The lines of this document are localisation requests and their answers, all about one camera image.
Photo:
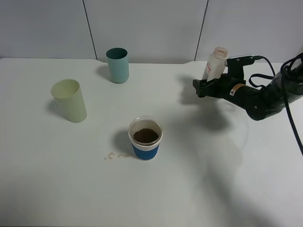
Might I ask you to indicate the brown spill stain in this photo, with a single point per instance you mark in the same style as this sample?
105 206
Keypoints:
112 155

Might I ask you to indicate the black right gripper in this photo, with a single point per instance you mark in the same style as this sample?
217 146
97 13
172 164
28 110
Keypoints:
228 86

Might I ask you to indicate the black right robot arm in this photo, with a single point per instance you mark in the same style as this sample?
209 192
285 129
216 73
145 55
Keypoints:
261 101

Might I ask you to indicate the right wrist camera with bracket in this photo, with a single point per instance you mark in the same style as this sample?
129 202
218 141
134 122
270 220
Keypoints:
235 66

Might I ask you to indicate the blue sleeved clear cup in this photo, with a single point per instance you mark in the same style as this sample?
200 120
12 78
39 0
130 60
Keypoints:
145 134

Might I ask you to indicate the clear plastic drink bottle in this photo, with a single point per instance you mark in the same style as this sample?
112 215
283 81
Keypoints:
215 64

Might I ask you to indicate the teal plastic cup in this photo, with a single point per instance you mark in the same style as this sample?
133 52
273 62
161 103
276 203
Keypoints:
117 60

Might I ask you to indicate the pale yellow plastic cup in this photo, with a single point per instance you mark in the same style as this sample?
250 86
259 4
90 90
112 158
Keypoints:
68 95

